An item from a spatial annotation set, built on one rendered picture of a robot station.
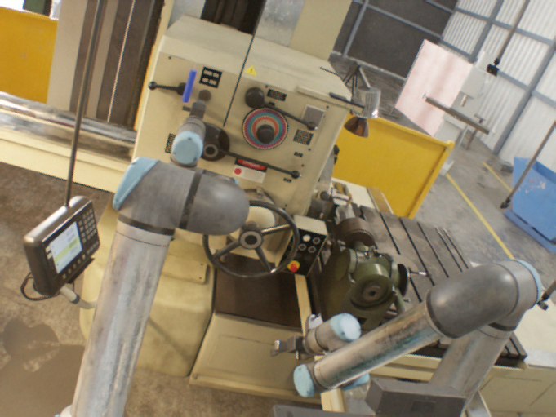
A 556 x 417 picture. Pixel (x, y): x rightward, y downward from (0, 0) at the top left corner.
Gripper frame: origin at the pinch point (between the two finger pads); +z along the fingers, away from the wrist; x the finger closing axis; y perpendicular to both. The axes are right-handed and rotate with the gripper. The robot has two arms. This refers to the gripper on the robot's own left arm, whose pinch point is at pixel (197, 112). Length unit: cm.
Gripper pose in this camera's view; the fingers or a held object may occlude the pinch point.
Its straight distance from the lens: 165.8
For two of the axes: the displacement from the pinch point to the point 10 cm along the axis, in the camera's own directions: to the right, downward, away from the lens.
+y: -9.4, -2.6, -2.2
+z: -0.6, -5.1, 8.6
